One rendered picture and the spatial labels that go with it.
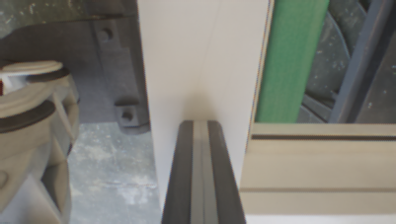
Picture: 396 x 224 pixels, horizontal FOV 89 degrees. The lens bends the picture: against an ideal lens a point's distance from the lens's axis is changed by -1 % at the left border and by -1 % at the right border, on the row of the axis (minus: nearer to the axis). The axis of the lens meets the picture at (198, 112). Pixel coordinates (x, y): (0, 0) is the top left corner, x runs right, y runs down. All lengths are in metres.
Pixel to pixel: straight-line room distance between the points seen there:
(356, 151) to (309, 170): 0.05
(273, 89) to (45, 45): 0.97
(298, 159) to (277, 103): 0.05
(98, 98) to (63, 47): 0.24
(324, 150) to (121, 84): 0.83
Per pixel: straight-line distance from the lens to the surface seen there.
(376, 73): 0.59
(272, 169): 0.17
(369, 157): 0.22
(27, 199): 0.42
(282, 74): 0.17
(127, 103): 0.96
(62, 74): 0.89
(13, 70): 0.96
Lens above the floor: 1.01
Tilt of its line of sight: 62 degrees down
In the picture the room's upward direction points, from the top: 180 degrees clockwise
